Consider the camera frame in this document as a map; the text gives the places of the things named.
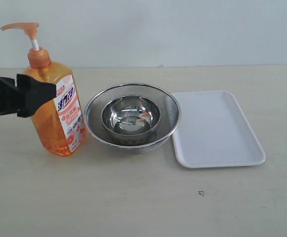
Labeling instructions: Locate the orange pump soap bottle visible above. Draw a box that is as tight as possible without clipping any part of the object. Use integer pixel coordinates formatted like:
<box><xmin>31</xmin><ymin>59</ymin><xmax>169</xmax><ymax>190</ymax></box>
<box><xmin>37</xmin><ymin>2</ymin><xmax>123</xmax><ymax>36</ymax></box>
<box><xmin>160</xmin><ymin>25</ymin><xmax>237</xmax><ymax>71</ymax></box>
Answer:
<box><xmin>1</xmin><ymin>22</ymin><xmax>86</xmax><ymax>157</ymax></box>

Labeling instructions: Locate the white plastic tray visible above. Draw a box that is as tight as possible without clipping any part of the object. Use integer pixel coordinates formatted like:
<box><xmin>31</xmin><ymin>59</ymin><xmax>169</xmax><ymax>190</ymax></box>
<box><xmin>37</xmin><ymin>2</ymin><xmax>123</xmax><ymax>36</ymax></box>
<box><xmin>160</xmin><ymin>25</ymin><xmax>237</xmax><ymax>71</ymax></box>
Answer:
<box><xmin>172</xmin><ymin>91</ymin><xmax>266</xmax><ymax>168</ymax></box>

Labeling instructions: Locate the stainless steel mesh colander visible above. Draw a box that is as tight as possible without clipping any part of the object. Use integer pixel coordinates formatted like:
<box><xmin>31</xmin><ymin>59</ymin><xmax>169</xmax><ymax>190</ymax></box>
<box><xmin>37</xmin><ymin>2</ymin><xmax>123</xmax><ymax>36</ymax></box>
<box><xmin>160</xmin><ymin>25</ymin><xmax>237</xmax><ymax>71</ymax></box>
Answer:
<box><xmin>84</xmin><ymin>83</ymin><xmax>181</xmax><ymax>154</ymax></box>

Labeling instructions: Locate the small stainless steel bowl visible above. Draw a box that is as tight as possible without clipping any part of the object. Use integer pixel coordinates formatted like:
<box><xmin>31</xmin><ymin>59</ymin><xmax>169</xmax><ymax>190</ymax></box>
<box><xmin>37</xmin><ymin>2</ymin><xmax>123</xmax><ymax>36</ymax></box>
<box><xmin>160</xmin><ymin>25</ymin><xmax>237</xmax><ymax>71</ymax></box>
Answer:
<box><xmin>101</xmin><ymin>95</ymin><xmax>161</xmax><ymax>136</ymax></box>

